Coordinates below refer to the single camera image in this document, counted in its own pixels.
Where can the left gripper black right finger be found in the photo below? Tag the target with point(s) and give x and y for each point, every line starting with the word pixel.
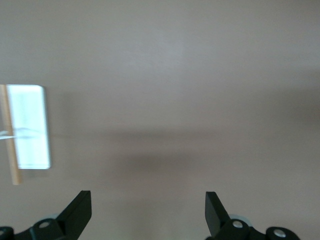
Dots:
pixel 220 222

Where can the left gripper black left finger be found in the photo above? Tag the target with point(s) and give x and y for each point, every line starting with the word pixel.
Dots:
pixel 72 220

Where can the white rack with wooden bars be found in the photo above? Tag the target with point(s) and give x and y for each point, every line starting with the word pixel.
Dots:
pixel 30 125

